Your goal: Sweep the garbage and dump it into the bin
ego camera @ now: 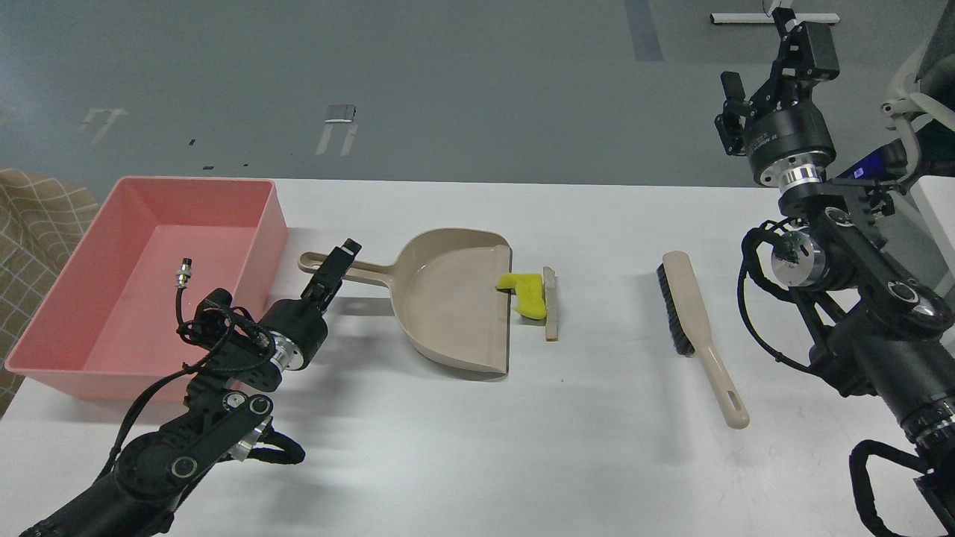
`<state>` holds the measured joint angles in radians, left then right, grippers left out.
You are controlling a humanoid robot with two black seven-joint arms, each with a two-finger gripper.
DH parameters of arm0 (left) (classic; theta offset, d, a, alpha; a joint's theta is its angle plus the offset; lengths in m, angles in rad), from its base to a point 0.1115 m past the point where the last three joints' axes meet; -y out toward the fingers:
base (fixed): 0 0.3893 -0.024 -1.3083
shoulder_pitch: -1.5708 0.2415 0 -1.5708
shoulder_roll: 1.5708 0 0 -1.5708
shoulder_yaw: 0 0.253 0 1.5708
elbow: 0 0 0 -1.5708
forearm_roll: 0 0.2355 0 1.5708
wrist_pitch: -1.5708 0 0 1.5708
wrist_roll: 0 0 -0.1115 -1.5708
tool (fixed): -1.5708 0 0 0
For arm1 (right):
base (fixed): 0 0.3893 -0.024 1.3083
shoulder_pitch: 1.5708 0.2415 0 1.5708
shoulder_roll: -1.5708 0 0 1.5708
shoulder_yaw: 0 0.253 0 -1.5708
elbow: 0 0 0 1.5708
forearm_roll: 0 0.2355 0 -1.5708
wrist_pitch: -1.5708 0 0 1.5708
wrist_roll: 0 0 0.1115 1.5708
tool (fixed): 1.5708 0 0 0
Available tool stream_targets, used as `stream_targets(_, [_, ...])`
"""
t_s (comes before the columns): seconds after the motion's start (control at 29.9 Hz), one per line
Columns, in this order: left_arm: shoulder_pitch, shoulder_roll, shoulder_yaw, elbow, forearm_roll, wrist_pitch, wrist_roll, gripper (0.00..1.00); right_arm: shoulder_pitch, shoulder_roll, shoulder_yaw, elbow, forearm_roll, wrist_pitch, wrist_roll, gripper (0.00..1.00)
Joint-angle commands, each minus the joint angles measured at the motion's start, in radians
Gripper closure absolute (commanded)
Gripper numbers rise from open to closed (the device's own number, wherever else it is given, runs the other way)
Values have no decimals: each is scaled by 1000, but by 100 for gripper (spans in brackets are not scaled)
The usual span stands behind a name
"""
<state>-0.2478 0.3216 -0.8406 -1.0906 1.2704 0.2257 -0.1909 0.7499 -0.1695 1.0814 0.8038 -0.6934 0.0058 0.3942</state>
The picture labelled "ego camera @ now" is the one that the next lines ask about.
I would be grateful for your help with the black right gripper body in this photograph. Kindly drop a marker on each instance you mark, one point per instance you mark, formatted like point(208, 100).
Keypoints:
point(784, 140)

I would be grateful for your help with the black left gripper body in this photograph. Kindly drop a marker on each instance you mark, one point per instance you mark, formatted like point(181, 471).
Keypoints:
point(300, 329)

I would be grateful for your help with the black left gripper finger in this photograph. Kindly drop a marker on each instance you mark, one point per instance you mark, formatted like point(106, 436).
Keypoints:
point(315, 295)
point(339, 261)

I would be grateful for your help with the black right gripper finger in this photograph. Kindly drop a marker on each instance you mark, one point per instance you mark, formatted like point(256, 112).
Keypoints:
point(806, 56)

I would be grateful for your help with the beige plastic dustpan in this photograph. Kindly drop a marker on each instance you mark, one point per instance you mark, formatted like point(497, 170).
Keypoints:
point(443, 288)

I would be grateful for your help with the yellow sponge piece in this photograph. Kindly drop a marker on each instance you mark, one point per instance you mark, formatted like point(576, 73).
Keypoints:
point(529, 289)

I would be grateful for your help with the beige hand brush black bristles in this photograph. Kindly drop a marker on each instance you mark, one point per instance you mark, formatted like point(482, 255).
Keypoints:
point(692, 335)

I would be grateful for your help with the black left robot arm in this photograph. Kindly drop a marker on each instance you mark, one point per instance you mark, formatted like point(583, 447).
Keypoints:
point(228, 410)

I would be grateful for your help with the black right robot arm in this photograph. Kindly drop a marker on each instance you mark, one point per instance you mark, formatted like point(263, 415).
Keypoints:
point(876, 329)

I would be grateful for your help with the pink plastic bin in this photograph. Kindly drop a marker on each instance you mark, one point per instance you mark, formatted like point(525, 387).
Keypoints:
point(107, 328)

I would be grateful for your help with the white office chair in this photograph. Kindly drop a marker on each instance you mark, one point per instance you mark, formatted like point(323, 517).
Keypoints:
point(919, 106)

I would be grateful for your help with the white side table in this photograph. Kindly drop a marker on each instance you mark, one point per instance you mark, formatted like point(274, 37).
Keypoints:
point(921, 232)

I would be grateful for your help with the beige checkered cloth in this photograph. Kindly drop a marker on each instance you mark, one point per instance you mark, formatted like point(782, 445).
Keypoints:
point(42, 221)

